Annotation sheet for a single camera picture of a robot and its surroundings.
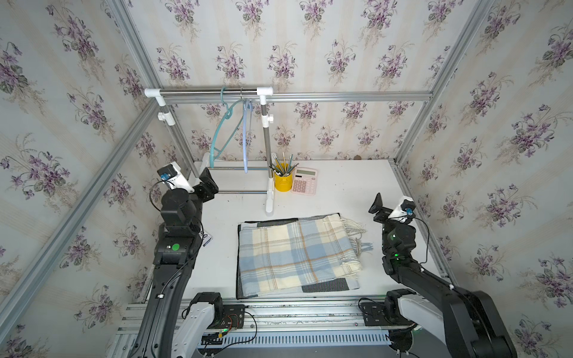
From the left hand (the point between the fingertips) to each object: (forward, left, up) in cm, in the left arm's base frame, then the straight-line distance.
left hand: (202, 174), depth 65 cm
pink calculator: (+26, -35, -34) cm, 55 cm away
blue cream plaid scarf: (-12, -26, -34) cm, 44 cm away
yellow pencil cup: (+22, -25, -32) cm, 46 cm away
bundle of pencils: (+28, -24, -27) cm, 46 cm away
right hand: (+2, -64, -15) cm, 66 cm away
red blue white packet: (-4, +8, -36) cm, 37 cm away
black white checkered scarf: (-22, -45, -36) cm, 62 cm away
